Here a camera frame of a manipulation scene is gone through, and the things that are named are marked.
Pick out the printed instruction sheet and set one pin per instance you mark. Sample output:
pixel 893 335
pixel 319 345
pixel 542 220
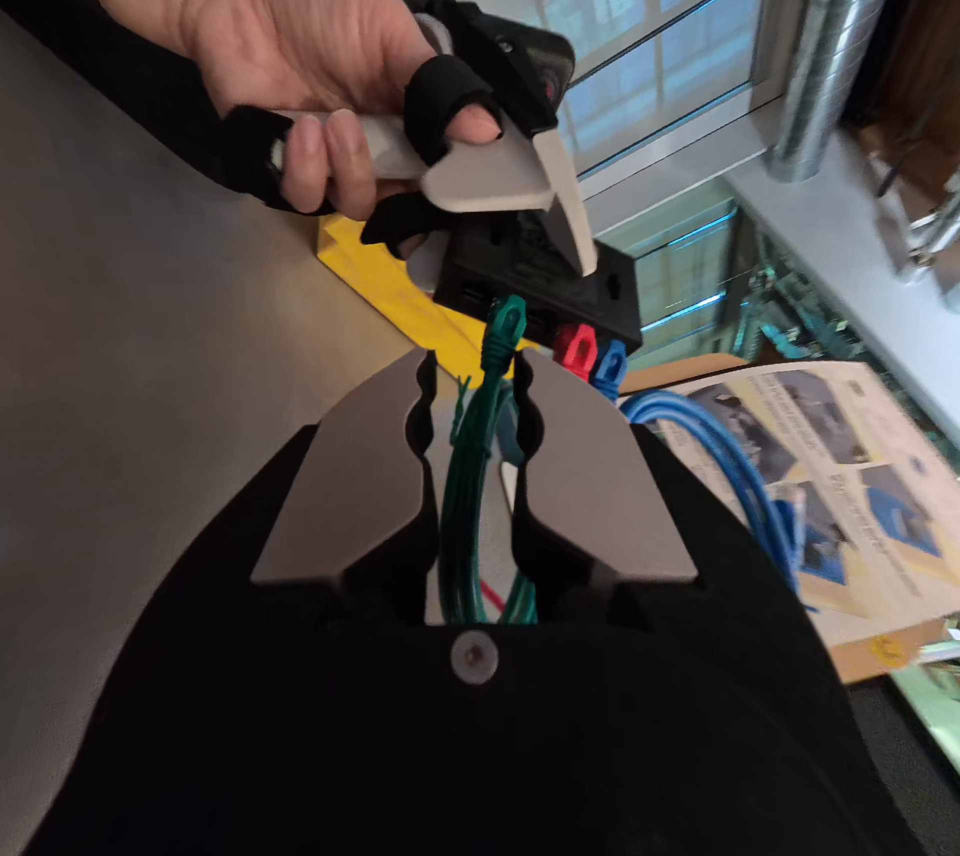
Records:
pixel 840 481

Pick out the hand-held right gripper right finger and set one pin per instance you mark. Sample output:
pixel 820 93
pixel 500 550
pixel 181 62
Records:
pixel 600 496

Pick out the black ethernet port box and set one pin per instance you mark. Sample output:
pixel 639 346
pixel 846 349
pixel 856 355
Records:
pixel 525 279

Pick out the yellow plastic bin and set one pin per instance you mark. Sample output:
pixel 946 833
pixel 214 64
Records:
pixel 390 287

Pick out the person's left hand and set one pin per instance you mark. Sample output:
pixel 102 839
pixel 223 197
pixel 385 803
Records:
pixel 255 2

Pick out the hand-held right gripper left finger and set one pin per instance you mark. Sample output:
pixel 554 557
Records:
pixel 353 496

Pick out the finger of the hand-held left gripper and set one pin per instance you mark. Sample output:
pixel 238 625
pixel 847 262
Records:
pixel 567 212

